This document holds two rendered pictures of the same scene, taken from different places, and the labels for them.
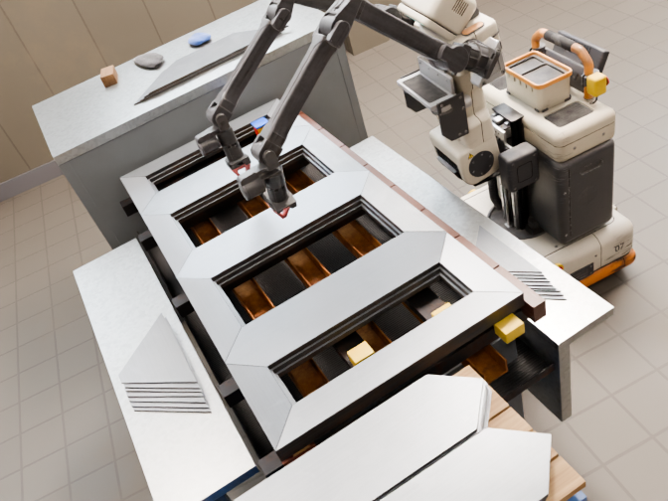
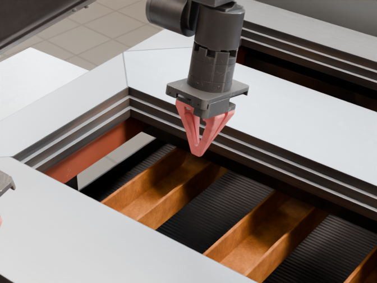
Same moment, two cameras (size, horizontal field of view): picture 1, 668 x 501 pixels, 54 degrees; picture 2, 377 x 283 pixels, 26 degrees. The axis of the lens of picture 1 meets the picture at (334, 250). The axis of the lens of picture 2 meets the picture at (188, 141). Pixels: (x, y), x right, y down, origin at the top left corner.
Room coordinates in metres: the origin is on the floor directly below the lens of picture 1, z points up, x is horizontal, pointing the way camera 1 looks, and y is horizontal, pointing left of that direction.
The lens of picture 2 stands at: (1.41, -0.51, 1.55)
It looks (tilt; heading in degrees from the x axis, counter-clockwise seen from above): 34 degrees down; 54
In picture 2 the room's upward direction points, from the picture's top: straight up
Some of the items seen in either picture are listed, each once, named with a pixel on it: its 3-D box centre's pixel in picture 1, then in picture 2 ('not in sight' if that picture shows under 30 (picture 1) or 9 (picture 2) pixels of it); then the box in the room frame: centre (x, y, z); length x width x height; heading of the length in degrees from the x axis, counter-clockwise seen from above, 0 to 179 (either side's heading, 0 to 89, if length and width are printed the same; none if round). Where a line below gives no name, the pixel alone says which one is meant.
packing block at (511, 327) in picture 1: (509, 328); not in sight; (1.09, -0.36, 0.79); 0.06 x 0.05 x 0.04; 107
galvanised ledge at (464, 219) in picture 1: (445, 220); not in sight; (1.73, -0.40, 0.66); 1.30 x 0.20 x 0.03; 17
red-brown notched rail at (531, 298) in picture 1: (379, 183); not in sight; (1.88, -0.23, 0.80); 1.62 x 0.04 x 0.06; 17
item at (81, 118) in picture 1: (182, 68); not in sight; (2.86, 0.37, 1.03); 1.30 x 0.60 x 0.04; 107
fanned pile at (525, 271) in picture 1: (505, 269); not in sight; (1.38, -0.47, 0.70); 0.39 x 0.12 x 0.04; 17
